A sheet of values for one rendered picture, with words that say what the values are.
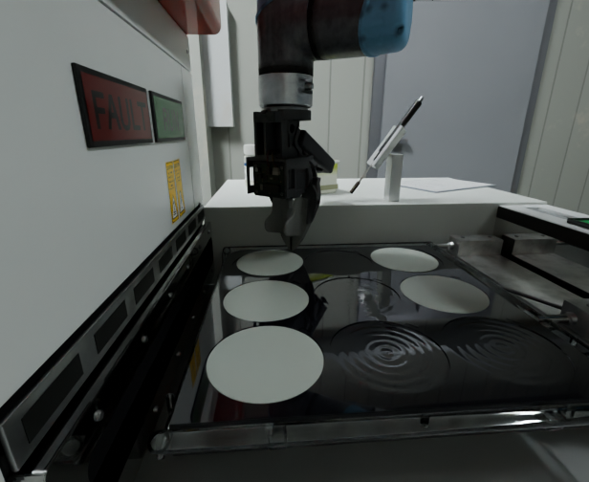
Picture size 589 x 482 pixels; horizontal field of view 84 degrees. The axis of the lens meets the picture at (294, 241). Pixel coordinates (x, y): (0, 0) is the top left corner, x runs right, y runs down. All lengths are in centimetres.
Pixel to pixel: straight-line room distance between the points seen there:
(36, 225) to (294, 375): 20
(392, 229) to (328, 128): 174
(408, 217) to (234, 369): 44
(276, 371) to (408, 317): 16
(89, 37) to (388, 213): 49
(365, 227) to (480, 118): 212
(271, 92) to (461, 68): 219
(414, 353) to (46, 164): 30
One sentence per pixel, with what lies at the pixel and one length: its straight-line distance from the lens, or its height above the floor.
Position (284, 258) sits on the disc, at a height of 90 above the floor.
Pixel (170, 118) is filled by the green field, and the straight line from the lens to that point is 42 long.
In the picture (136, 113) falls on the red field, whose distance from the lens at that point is 33.
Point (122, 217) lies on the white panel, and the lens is 29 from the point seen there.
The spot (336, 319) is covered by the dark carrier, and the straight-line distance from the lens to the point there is 35.
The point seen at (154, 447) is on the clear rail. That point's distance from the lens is 26.
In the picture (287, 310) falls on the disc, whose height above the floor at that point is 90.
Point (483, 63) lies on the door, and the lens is 267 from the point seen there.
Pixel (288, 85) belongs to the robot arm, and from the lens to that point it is 46.
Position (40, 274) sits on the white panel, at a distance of 20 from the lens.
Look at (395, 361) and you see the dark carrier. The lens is 31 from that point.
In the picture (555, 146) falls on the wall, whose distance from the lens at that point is 309.
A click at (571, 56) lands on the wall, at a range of 310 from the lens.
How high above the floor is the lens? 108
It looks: 18 degrees down
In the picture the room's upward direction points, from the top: straight up
